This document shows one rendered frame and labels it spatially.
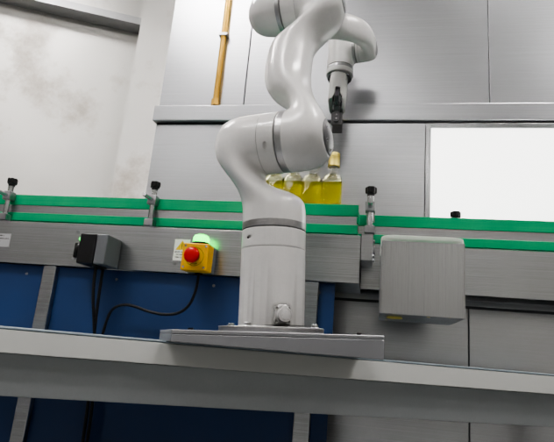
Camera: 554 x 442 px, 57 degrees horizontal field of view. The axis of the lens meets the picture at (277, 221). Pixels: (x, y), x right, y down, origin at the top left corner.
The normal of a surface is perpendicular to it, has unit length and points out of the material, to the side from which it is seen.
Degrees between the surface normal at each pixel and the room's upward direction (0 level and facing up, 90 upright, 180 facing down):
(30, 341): 90
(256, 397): 90
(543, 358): 90
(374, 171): 90
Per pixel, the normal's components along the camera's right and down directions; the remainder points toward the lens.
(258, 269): -0.41, -0.21
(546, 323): -0.18, -0.25
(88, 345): 0.27, -0.22
